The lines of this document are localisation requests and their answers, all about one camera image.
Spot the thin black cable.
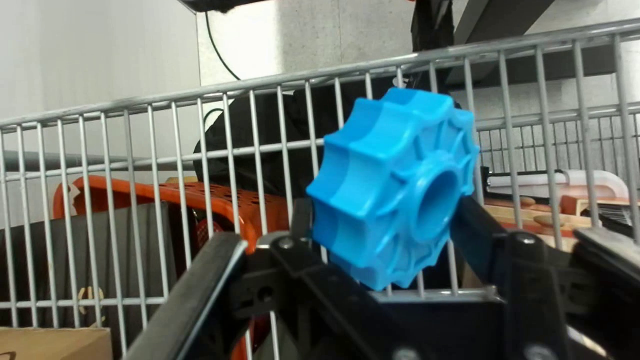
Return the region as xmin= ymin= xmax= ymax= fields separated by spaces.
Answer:
xmin=202 ymin=8 xmax=243 ymax=83

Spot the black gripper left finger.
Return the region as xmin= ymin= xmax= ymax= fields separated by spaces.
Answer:
xmin=123 ymin=197 xmax=375 ymax=360

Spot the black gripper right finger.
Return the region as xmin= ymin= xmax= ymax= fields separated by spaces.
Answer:
xmin=451 ymin=197 xmax=640 ymax=360

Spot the orange plastic object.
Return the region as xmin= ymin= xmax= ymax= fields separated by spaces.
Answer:
xmin=49 ymin=173 xmax=291 ymax=360

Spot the blue plastic gear wheel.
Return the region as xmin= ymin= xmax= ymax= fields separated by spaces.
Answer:
xmin=303 ymin=86 xmax=482 ymax=293

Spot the metal wire shelf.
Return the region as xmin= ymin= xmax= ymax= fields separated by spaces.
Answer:
xmin=0 ymin=17 xmax=640 ymax=360

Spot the small cardboard box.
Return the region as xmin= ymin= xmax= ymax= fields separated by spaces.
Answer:
xmin=0 ymin=325 xmax=113 ymax=360

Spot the black bulky object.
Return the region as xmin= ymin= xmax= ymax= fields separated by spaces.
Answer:
xmin=190 ymin=86 xmax=415 ymax=236

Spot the light wooden block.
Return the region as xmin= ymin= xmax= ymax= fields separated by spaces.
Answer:
xmin=482 ymin=191 xmax=640 ymax=253

